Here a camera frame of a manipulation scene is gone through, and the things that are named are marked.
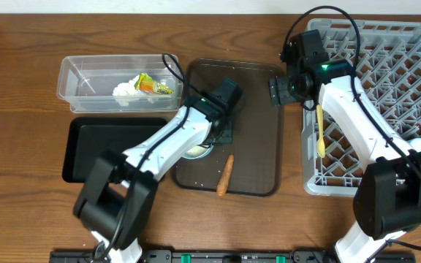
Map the dark brown serving tray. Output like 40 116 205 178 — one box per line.
170 58 284 197

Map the clear plastic waste bin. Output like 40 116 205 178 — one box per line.
57 54 183 113

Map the yellow plastic spoon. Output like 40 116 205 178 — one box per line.
316 104 325 158

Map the light blue bowl with rice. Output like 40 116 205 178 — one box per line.
183 145 213 159

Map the blue cup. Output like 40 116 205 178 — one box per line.
409 138 421 152

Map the grey dishwasher rack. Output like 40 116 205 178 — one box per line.
301 20 421 197

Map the yellow snack wrapper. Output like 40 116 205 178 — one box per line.
134 73 173 95

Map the orange carrot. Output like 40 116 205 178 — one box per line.
216 154 235 197

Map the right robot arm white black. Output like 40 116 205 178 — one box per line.
269 59 421 262

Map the white tissue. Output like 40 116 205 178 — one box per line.
113 75 148 107

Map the black tray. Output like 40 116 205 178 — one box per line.
62 117 167 183

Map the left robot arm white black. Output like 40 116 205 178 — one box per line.
73 95 240 262

